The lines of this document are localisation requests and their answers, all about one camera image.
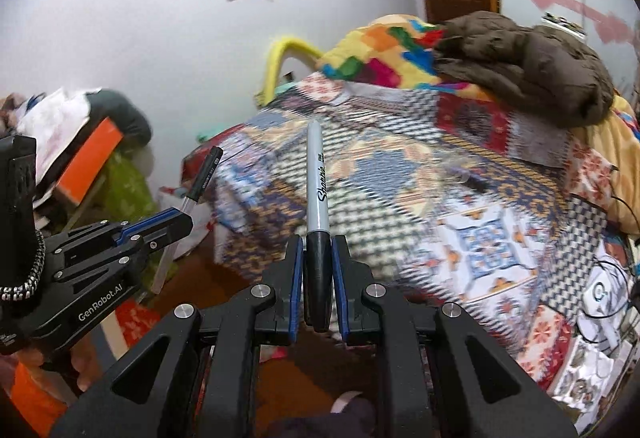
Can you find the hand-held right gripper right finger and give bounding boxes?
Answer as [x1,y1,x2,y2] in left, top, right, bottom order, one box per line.
[331,234,592,438]

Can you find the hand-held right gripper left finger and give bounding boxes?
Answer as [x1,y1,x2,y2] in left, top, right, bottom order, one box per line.
[50,234,306,438]

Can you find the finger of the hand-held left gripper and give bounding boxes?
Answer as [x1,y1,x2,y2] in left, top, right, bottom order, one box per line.
[46,207,177,265]
[52,213,194,285]

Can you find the black capped clear pen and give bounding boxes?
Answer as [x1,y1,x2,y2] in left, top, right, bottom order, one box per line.
[150,146,224,295]

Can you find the grey marker with black cap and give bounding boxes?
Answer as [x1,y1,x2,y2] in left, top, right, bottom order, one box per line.
[303,120,332,333]

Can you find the white plastic bucket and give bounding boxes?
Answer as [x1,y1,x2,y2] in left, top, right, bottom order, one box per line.
[330,390,367,415]

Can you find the person's left hand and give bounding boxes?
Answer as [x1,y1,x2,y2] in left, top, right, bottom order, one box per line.
[69,345,107,394]

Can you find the green patterned bag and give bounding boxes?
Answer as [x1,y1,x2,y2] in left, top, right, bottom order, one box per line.
[75,150,179,279]

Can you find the orange box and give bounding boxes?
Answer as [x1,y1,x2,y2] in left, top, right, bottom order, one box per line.
[55,118,126,205]

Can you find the patchwork printed blanket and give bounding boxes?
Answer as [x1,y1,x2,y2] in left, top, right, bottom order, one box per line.
[182,70,617,395]

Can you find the white crumpled cloth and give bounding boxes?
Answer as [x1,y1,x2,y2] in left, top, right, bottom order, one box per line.
[17,88,94,189]

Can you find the grey cushion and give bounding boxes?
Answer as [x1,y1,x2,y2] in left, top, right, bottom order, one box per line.
[85,89,153,147]

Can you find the person's dark trousers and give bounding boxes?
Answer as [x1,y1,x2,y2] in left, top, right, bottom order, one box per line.
[265,397,377,438]

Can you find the black and white cylinder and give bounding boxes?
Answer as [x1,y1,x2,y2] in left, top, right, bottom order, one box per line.
[452,170,490,193]

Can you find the yellow foam tube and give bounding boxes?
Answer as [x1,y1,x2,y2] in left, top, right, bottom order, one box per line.
[257,35,326,106]

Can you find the colourful block pattern blanket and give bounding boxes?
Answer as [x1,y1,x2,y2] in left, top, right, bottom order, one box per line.
[317,15,493,101]

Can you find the white compartment tray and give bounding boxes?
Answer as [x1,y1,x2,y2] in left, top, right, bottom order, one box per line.
[547,335,627,420]

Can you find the white box with circle logo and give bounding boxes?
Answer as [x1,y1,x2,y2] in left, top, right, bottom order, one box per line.
[575,258,637,350]

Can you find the brown padded jacket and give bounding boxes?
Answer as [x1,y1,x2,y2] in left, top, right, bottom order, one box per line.
[435,11,615,127]

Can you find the yellow cartoon blanket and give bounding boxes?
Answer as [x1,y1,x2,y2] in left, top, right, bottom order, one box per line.
[570,92,640,237]

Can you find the black cable on bed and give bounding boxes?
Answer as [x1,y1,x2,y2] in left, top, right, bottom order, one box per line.
[585,188,640,319]

